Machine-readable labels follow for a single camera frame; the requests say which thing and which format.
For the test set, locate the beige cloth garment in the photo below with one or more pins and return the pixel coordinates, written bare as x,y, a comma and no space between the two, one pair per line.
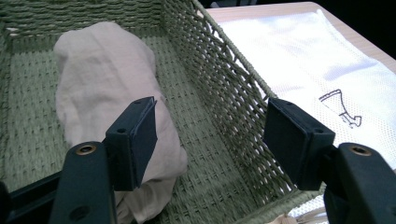
102,77

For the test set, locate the green woven basket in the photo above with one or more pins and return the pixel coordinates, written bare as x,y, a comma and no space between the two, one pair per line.
202,124

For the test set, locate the white mesh laundry bag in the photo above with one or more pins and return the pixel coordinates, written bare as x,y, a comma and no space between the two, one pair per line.
295,56

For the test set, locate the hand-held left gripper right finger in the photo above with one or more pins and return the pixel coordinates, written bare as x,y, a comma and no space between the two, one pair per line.
292,146

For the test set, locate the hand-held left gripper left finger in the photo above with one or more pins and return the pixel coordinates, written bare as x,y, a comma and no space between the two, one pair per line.
130,146

